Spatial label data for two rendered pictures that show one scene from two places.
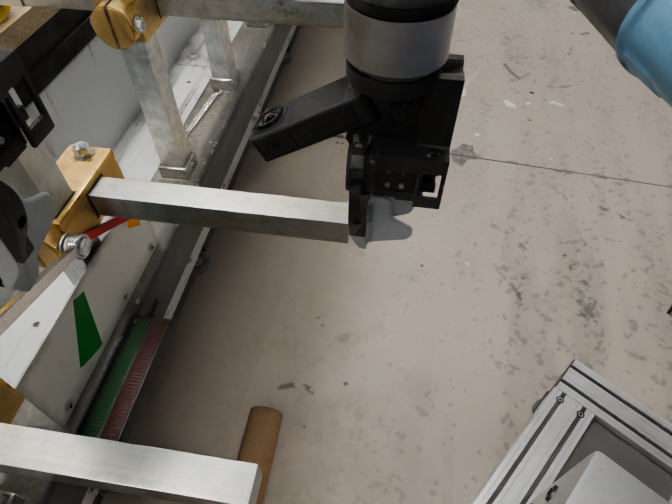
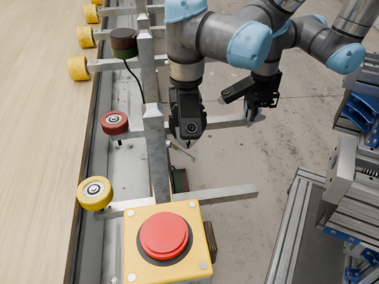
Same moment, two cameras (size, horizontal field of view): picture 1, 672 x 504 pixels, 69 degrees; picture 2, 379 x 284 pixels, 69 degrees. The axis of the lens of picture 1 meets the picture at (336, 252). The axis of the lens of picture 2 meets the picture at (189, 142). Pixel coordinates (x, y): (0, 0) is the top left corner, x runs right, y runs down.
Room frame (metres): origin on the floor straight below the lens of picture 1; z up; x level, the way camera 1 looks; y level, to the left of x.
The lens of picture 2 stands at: (-0.27, 0.37, 1.45)
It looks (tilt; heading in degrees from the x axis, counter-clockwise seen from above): 45 degrees down; 342
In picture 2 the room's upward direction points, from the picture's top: straight up
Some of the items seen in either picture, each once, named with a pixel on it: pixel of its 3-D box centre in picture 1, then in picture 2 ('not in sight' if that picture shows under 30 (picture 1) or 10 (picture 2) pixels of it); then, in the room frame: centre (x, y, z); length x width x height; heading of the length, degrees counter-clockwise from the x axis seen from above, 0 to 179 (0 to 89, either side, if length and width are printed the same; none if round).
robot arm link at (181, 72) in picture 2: not in sight; (184, 65); (0.22, 0.23, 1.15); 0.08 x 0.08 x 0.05
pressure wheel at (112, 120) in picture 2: not in sight; (117, 131); (0.40, 0.40, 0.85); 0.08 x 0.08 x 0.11
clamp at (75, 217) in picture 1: (67, 204); not in sight; (0.37, 0.28, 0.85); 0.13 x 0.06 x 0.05; 171
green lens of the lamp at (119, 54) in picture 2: not in sight; (124, 48); (0.35, 0.33, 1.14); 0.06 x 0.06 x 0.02
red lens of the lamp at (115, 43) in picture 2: not in sight; (123, 38); (0.35, 0.33, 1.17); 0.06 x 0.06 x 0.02
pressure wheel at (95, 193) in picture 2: not in sight; (98, 201); (0.16, 0.47, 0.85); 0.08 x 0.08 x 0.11
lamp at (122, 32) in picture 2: not in sight; (129, 75); (0.35, 0.33, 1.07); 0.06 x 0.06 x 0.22; 81
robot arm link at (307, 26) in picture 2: not in sight; (306, 33); (0.33, -0.15, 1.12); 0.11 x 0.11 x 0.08; 5
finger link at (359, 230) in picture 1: (360, 196); (252, 109); (0.32, -0.02, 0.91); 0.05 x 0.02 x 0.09; 171
